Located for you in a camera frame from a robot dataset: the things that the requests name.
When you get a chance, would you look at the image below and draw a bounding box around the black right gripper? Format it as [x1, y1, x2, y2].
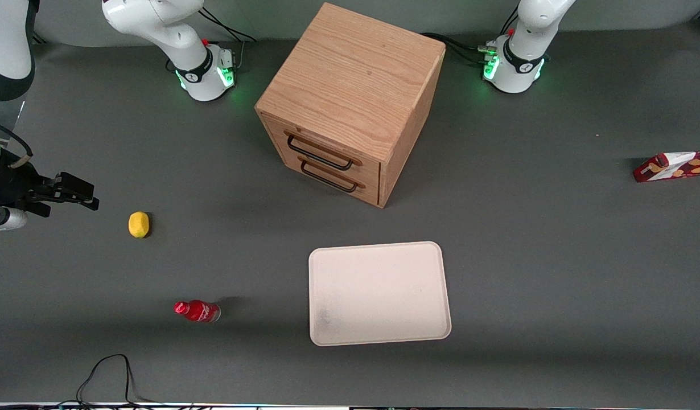
[0, 148, 100, 218]

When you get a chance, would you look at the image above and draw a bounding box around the red cookie box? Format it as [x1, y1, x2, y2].
[633, 149, 700, 183]

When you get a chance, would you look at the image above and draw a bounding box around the white rectangular tray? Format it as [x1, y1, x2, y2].
[308, 241, 452, 347]

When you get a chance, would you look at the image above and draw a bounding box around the yellow lemon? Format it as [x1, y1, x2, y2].
[128, 211, 150, 239]

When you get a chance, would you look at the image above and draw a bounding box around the red cola bottle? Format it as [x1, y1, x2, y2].
[174, 300, 221, 323]

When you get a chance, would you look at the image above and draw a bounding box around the wooden drawer front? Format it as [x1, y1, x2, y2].
[270, 140, 381, 206]
[263, 116, 382, 184]

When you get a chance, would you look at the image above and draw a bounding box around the wooden drawer cabinet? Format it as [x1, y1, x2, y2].
[254, 2, 446, 209]

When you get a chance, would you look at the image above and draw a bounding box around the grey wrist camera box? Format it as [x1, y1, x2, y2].
[0, 207, 30, 233]

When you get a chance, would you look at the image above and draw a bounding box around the black looped cable with tag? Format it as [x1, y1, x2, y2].
[0, 117, 34, 169]

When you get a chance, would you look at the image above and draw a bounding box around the thin black table cable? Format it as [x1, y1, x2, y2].
[59, 354, 174, 408]

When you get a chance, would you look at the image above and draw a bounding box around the black base cable bundle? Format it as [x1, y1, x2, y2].
[199, 6, 258, 72]
[421, 17, 518, 67]

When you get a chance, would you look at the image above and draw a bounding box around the black metal drawer handle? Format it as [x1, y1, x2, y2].
[286, 134, 363, 171]
[299, 159, 365, 194]

